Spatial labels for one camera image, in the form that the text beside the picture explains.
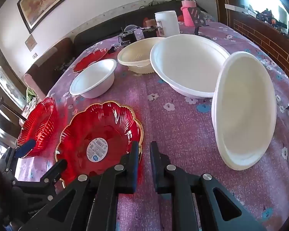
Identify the wooden glass door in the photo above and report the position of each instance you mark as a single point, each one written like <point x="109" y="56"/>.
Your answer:
<point x="7" y="81"/>

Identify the red glass plate gold rim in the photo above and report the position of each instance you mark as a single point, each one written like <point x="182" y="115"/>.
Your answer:
<point x="91" y="57"/>
<point x="106" y="125"/>

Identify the large red glass plate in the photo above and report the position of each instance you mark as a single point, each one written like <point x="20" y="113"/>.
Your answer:
<point x="38" y="125"/>

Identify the large white foam bowl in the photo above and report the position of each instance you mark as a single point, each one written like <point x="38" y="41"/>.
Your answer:
<point x="187" y="62"/>

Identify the red plastic bag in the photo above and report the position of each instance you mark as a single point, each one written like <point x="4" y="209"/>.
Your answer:
<point x="180" y="18"/>

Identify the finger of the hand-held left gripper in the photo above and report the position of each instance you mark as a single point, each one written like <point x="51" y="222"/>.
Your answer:
<point x="26" y="148"/>
<point x="54" y="173"/>

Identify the black motor device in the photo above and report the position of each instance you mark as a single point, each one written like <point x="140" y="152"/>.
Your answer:
<point x="127" y="38"/>

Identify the pink sleeved bottle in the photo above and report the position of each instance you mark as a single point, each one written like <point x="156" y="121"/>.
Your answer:
<point x="188" y="12"/>

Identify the white disposable bowl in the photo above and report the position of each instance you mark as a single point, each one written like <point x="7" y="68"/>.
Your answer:
<point x="245" y="105"/>

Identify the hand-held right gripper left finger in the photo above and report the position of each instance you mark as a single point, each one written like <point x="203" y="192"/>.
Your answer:
<point x="136" y="168"/>

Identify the wall switch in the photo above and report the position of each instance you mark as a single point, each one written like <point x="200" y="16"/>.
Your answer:
<point x="34" y="55"/>

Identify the dark wooden chair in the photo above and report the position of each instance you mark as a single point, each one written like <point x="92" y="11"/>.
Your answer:
<point x="4" y="120"/>

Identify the small white foam bowl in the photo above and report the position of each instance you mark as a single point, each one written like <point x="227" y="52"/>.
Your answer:
<point x="94" y="77"/>

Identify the black leather sofa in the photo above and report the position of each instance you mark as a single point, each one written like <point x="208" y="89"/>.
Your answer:
<point x="98" y="31"/>

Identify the black device with brown roll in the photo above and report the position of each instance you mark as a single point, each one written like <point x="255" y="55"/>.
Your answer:
<point x="150" y="31"/>

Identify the green cloth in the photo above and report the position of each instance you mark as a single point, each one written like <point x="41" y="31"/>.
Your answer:
<point x="31" y="93"/>

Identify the white cup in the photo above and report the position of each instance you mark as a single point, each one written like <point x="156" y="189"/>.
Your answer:
<point x="167" y="24"/>

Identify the brown fabric armchair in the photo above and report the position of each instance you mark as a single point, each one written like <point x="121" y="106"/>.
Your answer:
<point x="45" y="65"/>

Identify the cream ribbed plastic bowl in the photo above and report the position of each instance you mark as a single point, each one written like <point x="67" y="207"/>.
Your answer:
<point x="134" y="53"/>

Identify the brown printed blanket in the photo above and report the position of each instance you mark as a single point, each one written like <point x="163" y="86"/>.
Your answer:
<point x="30" y="105"/>

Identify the small wall plaque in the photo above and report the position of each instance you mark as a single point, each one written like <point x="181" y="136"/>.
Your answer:
<point x="30" y="42"/>

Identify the pile of dark tools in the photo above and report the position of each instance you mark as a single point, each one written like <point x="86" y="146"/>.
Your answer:
<point x="267" y="14"/>

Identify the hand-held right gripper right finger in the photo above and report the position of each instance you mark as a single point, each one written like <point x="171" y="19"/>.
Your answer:
<point x="154" y="168"/>

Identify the black phone stand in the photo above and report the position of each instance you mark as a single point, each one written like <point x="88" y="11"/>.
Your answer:
<point x="198" y="14"/>

